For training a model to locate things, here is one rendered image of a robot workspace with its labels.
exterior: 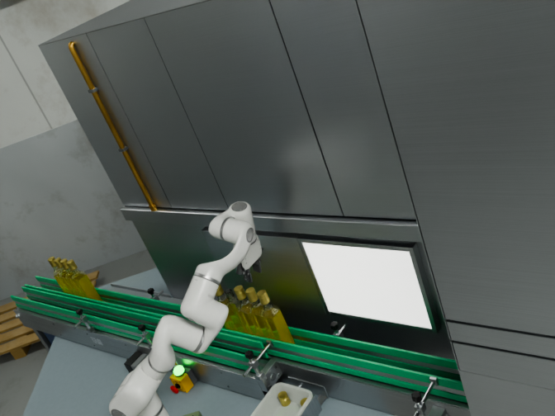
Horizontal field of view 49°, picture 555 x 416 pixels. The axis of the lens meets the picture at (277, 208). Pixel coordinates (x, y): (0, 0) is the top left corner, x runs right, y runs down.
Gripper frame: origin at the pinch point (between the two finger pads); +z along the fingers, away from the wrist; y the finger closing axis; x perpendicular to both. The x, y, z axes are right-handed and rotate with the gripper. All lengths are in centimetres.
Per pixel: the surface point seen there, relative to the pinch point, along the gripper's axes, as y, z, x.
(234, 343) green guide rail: 6.0, 37.0, -10.9
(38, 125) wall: -122, 73, -315
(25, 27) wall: -141, -2, -311
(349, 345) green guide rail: -3.5, 22.8, 34.7
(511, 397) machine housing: 22, -18, 92
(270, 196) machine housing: -15.1, -22.8, 1.0
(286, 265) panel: -12.1, 4.6, 5.5
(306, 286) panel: -12.2, 11.9, 13.4
